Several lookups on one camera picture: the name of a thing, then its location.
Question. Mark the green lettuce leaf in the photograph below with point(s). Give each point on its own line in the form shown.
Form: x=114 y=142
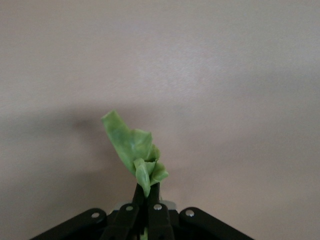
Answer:
x=125 y=142

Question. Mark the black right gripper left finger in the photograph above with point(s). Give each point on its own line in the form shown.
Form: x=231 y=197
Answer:
x=125 y=220

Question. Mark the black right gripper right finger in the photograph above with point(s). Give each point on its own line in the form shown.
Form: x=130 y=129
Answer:
x=158 y=220

